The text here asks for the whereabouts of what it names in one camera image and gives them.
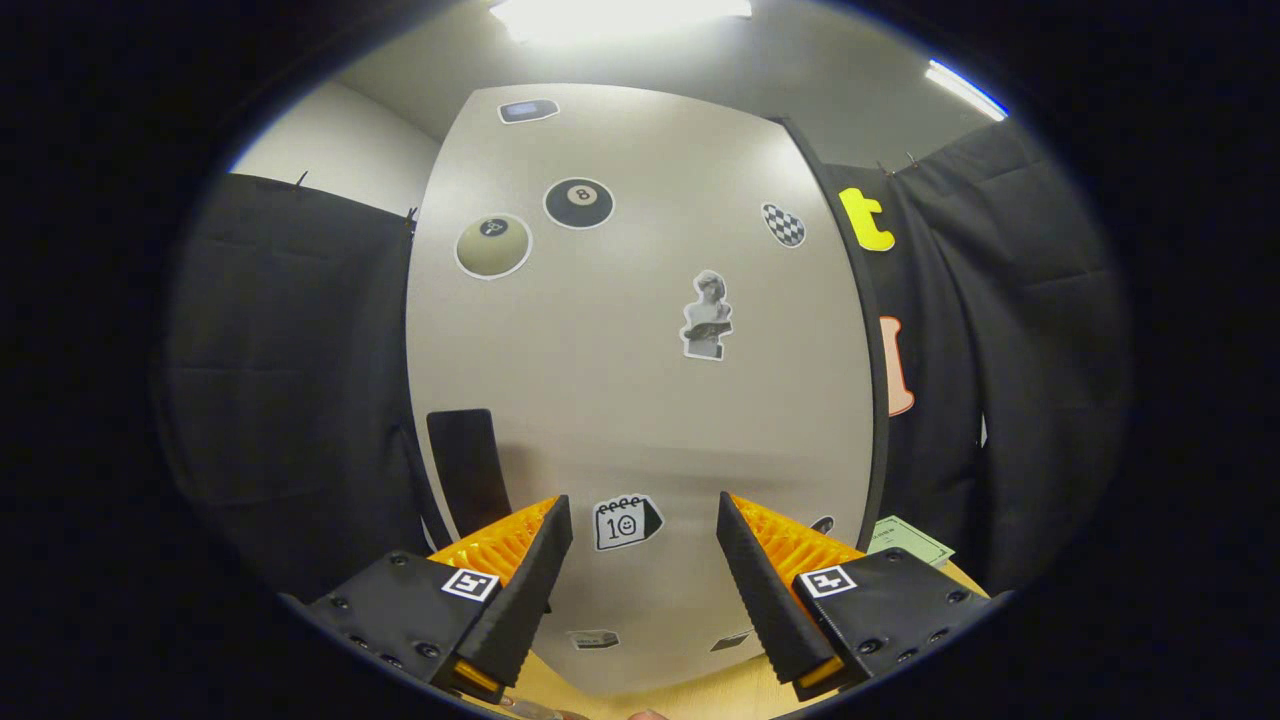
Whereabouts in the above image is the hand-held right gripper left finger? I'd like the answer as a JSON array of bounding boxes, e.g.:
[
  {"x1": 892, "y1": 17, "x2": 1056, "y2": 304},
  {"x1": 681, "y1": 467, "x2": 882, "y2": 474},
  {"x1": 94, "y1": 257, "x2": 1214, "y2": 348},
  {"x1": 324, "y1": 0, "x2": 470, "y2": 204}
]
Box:
[{"x1": 300, "y1": 495, "x2": 574, "y2": 703}]

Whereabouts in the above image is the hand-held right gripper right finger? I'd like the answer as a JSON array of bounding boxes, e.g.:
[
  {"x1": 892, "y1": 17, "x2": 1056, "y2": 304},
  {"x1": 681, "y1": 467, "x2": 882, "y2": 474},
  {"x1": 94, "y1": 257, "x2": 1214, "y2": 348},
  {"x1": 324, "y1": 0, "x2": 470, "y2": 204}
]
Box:
[{"x1": 716, "y1": 490, "x2": 993, "y2": 703}]

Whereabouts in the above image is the green book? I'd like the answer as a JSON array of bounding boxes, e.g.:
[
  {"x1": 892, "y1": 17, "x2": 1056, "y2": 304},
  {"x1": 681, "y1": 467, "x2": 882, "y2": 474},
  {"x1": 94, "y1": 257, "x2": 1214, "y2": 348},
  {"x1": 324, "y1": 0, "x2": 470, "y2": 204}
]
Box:
[{"x1": 865, "y1": 515, "x2": 957, "y2": 570}]

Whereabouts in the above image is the black backdrop cloth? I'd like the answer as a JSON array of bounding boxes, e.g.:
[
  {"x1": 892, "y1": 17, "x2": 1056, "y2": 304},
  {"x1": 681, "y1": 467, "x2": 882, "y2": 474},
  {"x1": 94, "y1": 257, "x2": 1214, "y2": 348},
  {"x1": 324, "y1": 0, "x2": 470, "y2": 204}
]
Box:
[{"x1": 155, "y1": 120, "x2": 1136, "y2": 603}]

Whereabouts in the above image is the black door handle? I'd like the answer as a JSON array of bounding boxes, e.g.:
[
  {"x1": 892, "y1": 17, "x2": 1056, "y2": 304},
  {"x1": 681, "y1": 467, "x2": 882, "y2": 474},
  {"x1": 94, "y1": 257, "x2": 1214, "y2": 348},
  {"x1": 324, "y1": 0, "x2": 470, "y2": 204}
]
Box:
[{"x1": 426, "y1": 408, "x2": 514, "y2": 541}]

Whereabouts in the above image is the dark grey cabinet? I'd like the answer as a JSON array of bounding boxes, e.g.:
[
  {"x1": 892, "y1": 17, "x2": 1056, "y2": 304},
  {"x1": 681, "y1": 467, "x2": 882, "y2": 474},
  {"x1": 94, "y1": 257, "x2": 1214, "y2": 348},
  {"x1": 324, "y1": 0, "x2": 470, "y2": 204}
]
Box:
[{"x1": 770, "y1": 115, "x2": 894, "y2": 553}]

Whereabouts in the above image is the ceiling light tube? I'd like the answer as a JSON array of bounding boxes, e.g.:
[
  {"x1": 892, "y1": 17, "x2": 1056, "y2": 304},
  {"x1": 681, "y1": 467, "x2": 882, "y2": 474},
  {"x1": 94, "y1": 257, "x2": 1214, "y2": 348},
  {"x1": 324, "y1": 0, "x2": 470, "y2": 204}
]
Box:
[{"x1": 925, "y1": 58, "x2": 1010, "y2": 122}]

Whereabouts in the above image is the ceiling light panel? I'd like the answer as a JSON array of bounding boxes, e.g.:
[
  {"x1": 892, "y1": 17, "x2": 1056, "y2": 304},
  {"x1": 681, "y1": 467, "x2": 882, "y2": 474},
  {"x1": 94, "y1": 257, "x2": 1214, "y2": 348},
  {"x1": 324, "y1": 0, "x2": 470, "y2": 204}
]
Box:
[{"x1": 488, "y1": 0, "x2": 753, "y2": 47}]

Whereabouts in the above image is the grey cabinet door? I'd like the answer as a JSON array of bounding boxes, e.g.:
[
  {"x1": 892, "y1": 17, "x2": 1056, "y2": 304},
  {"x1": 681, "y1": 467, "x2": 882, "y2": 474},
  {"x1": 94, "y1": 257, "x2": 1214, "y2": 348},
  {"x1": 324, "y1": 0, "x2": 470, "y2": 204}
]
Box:
[{"x1": 405, "y1": 83, "x2": 881, "y2": 697}]

